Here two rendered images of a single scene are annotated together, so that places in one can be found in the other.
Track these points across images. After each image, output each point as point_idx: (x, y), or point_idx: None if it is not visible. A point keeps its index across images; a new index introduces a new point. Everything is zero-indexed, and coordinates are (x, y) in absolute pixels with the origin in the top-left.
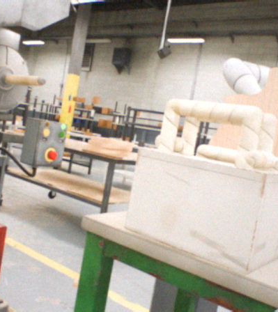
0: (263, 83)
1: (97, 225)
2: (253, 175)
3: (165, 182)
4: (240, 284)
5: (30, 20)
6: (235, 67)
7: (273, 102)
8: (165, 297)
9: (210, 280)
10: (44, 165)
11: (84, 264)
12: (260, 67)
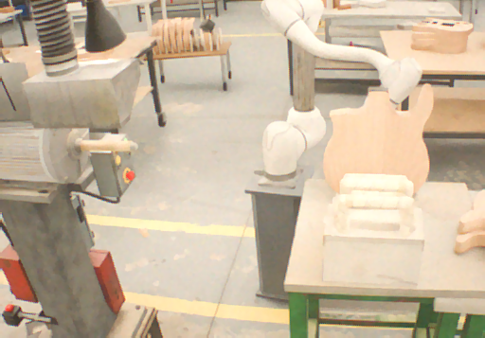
0: (306, 17)
1: (301, 288)
2: (417, 241)
3: (352, 253)
4: (414, 293)
5: (124, 115)
6: (280, 13)
7: (376, 119)
8: (272, 237)
9: (396, 295)
10: (127, 187)
11: (292, 308)
12: (300, 2)
